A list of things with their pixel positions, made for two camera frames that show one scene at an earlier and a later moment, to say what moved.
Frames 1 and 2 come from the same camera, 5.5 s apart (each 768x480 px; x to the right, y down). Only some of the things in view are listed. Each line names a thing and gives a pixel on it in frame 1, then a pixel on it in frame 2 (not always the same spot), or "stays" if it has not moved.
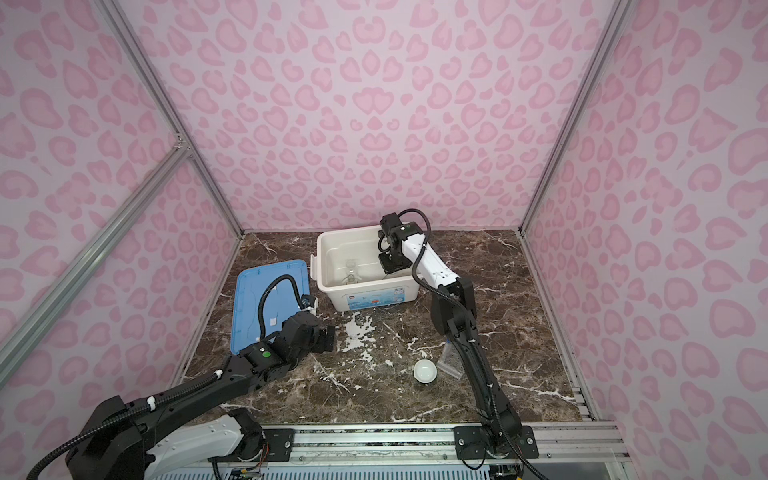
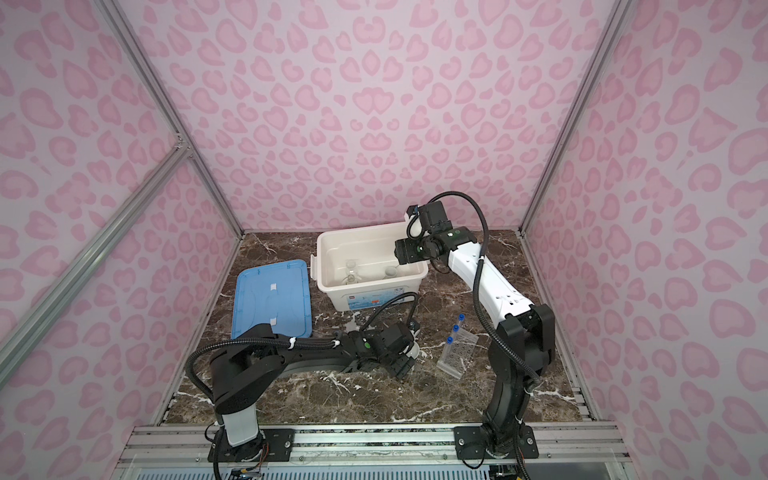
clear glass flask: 351,278 stays
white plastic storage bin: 347,268 stays
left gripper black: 323,344 to 405,365
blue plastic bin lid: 280,300 stays
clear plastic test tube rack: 451,362 stays
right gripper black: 388,267 to 409,244
